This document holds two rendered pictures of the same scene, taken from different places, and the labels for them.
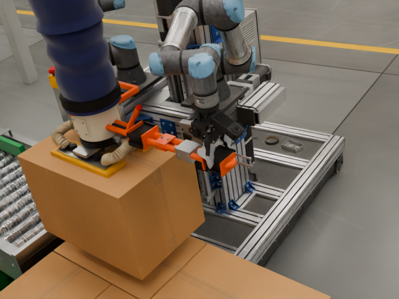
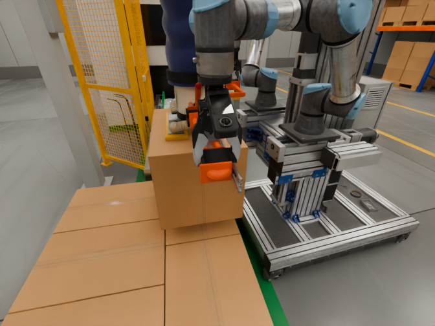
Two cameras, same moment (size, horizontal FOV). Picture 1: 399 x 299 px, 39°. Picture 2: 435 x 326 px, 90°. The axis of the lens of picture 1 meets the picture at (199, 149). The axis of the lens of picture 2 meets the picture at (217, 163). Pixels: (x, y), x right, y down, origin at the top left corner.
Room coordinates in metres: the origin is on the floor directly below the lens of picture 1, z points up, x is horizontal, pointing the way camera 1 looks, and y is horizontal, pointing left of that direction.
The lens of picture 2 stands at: (1.14, -0.32, 1.48)
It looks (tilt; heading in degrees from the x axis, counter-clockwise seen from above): 31 degrees down; 34
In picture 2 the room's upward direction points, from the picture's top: straight up
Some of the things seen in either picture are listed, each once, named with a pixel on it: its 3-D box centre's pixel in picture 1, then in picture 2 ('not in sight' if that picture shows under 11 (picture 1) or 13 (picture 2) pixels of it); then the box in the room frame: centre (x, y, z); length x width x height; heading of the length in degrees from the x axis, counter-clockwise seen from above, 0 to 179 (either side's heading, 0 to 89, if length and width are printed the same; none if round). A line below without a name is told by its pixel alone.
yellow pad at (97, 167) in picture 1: (86, 154); (175, 121); (1.87, 0.43, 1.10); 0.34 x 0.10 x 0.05; 45
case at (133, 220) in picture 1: (113, 188); (193, 158); (1.94, 0.38, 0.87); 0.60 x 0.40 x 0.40; 46
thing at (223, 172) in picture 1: (218, 161); (213, 163); (1.51, -0.05, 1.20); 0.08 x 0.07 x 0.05; 45
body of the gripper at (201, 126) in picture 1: (208, 120); (214, 103); (1.54, -0.04, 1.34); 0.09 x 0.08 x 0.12; 45
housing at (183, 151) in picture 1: (188, 151); (208, 142); (1.61, 0.04, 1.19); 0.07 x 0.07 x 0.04; 45
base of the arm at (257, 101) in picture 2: (129, 72); (266, 96); (2.61, 0.27, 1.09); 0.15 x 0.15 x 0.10
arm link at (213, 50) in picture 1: (202, 60); (245, 19); (1.63, -0.06, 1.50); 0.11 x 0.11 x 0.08; 76
